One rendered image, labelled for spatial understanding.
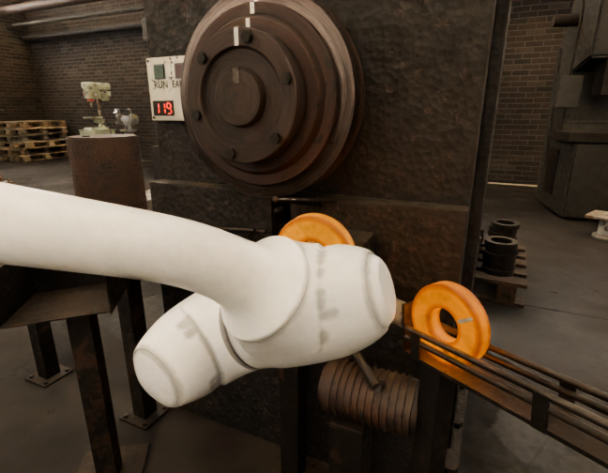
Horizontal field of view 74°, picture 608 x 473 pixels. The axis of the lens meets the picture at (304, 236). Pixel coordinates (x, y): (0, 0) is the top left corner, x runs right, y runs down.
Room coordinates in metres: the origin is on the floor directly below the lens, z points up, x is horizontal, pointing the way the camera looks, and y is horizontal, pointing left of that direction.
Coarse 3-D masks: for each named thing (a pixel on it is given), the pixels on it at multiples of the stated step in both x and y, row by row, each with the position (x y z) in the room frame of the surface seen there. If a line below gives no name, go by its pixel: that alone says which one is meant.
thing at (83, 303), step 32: (0, 288) 0.91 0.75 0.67; (32, 288) 1.05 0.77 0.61; (64, 288) 1.08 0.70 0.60; (96, 288) 1.06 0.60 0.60; (0, 320) 0.88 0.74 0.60; (32, 320) 0.89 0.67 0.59; (96, 320) 1.01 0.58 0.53; (96, 352) 0.97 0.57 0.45; (96, 384) 0.96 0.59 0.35; (96, 416) 0.96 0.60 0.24; (96, 448) 0.96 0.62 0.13; (128, 448) 1.08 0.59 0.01
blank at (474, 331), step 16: (432, 288) 0.70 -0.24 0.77; (448, 288) 0.67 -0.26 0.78; (464, 288) 0.67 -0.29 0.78; (416, 304) 0.73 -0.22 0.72; (432, 304) 0.69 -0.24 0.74; (448, 304) 0.66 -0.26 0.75; (464, 304) 0.63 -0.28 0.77; (480, 304) 0.64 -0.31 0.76; (416, 320) 0.72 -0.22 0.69; (432, 320) 0.70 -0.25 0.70; (464, 320) 0.63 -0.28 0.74; (480, 320) 0.62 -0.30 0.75; (432, 336) 0.69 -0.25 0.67; (448, 336) 0.68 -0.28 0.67; (464, 336) 0.63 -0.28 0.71; (480, 336) 0.61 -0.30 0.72; (448, 352) 0.65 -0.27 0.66; (480, 352) 0.61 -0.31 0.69
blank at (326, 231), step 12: (300, 216) 0.73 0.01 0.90; (312, 216) 0.72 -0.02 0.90; (324, 216) 0.72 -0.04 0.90; (288, 228) 0.73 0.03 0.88; (300, 228) 0.72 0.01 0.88; (312, 228) 0.71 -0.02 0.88; (324, 228) 0.70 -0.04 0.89; (336, 228) 0.69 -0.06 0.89; (300, 240) 0.72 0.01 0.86; (324, 240) 0.70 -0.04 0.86; (336, 240) 0.69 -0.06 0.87; (348, 240) 0.69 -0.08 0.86
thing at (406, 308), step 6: (402, 306) 0.73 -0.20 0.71; (408, 306) 0.73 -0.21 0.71; (402, 312) 0.73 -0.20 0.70; (408, 312) 0.73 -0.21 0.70; (402, 318) 0.73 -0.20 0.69; (408, 318) 0.73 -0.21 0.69; (402, 324) 0.73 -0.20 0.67; (408, 324) 0.73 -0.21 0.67; (408, 342) 0.73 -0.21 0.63; (408, 348) 0.73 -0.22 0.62
